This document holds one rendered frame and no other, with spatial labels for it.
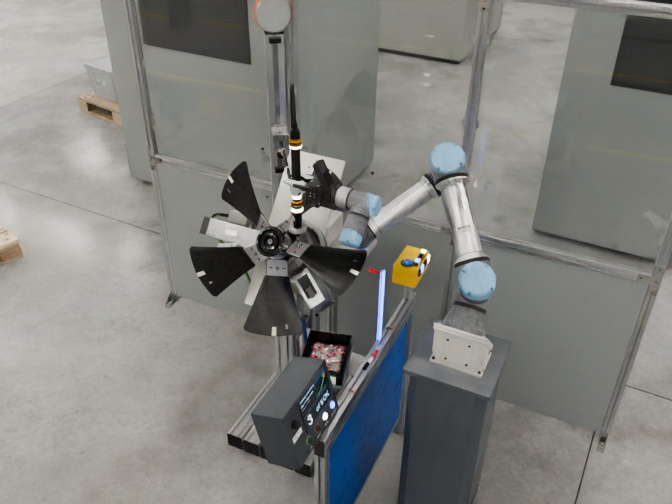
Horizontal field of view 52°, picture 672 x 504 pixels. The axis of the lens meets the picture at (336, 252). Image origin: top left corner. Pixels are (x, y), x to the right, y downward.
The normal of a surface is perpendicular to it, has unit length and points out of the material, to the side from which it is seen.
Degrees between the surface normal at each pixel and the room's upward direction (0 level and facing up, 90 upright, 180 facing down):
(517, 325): 90
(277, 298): 50
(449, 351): 90
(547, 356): 90
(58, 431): 0
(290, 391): 15
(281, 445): 90
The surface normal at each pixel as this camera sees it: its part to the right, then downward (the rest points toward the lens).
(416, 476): -0.43, 0.50
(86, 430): 0.00, -0.83
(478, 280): -0.15, -0.07
